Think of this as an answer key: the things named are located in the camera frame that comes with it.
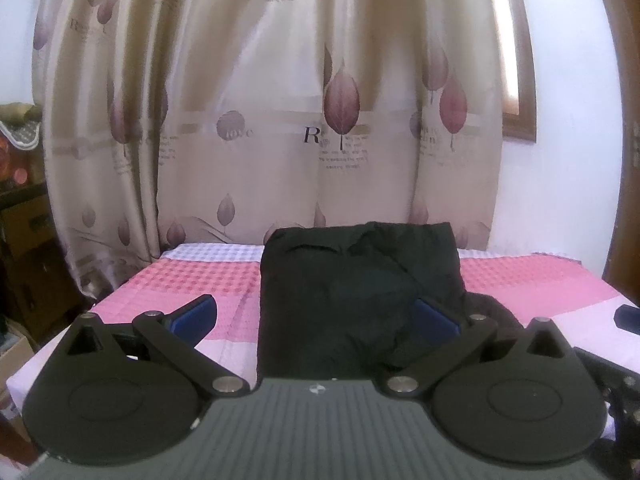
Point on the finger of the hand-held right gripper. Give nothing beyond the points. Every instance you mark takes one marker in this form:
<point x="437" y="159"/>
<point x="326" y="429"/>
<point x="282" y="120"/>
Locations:
<point x="617" y="382"/>
<point x="629" y="317"/>

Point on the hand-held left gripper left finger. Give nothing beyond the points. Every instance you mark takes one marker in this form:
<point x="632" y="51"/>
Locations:
<point x="195" y="317"/>

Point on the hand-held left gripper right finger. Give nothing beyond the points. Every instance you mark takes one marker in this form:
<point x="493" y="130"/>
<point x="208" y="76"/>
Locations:
<point x="435" y="322"/>

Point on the black jacket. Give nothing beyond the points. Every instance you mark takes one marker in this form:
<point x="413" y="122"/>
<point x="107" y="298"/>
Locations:
<point x="345" y="290"/>

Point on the pink checked blanket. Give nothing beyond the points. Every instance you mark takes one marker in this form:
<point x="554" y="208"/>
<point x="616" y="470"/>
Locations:
<point x="210" y="275"/>

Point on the brown cardboard box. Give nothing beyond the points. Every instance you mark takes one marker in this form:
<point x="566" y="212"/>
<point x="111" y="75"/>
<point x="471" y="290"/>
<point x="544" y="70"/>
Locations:
<point x="30" y="227"/>

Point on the beige leaf print curtain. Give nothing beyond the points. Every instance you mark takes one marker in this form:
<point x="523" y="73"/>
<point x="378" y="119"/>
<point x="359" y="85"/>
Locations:
<point x="260" y="110"/>

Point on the red floral bundle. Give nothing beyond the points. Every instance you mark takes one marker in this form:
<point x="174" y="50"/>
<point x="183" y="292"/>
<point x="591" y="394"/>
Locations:
<point x="20" y="165"/>

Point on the patterned cloth pile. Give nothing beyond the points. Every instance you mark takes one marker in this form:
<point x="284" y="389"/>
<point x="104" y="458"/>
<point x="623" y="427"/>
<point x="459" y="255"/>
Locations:
<point x="20" y="125"/>

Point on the dark wooden frame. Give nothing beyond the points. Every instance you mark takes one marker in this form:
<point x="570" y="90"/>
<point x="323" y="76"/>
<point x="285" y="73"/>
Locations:
<point x="622" y="135"/>

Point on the wooden window frame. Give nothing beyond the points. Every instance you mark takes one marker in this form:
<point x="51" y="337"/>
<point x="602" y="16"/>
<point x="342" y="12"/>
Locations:
<point x="522" y="85"/>

